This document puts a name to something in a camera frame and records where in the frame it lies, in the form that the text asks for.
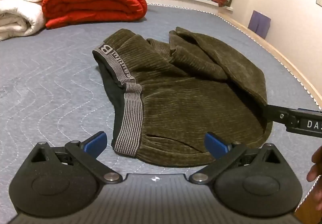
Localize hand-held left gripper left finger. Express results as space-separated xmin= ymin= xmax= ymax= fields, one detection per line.
xmin=30 ymin=131 xmax=124 ymax=184

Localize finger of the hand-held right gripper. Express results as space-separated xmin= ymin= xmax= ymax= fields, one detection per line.
xmin=262 ymin=104 xmax=298 ymax=124

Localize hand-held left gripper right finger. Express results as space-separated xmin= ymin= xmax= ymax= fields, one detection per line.
xmin=189 ymin=133 xmax=283 ymax=185

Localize olive green corduroy pants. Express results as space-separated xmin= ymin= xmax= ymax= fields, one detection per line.
xmin=92 ymin=27 xmax=273 ymax=167

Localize person's right hand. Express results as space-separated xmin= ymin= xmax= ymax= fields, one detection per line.
xmin=307 ymin=145 xmax=322 ymax=182

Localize grey quilted bed mattress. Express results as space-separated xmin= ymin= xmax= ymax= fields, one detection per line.
xmin=0 ymin=4 xmax=322 ymax=224

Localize purple paper sheet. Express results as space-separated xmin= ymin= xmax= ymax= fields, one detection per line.
xmin=248 ymin=10 xmax=271 ymax=39

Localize red folded quilt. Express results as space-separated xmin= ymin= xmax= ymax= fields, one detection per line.
xmin=41 ymin=0 xmax=148 ymax=29

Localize white folded blanket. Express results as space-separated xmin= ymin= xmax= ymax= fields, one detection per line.
xmin=0 ymin=0 xmax=56 ymax=41

